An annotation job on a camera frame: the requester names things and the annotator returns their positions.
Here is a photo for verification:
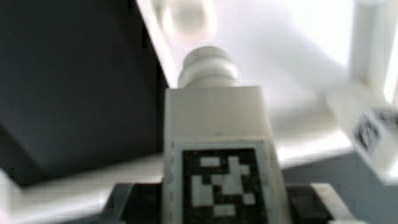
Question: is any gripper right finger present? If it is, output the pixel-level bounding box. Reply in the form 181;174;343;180
286;183;368;224

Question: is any white square table top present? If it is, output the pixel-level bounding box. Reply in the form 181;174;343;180
133;0;398;168

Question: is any white U-shaped fence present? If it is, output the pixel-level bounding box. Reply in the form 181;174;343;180
0;155;163;224

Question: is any white table leg with tag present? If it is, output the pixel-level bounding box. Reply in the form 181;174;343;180
325;83;398;185

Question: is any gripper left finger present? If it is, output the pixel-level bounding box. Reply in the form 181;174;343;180
96;183;161;224

